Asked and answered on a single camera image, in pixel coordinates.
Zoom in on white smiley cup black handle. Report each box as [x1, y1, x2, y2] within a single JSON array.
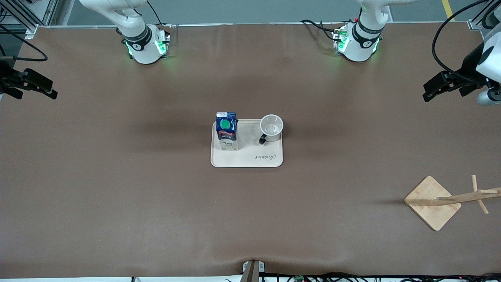
[[259, 114, 284, 145]]

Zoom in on blue milk carton green cap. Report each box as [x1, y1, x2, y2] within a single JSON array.
[[216, 112, 239, 151]]

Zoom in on wooden cup rack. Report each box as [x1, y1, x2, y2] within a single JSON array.
[[404, 175, 501, 231]]

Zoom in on brown table cover mat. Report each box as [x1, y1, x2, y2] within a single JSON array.
[[0, 23, 501, 279]]

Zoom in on beige plastic tray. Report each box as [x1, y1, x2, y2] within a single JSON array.
[[211, 119, 283, 168]]

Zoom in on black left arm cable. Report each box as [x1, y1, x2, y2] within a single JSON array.
[[432, 0, 501, 79]]

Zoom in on aluminium frame profile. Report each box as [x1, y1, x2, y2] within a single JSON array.
[[468, 0, 501, 31], [0, 0, 59, 40]]

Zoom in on black base power cable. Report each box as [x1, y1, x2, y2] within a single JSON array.
[[301, 19, 341, 42]]

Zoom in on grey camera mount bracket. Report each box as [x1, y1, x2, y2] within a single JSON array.
[[242, 260, 265, 282]]

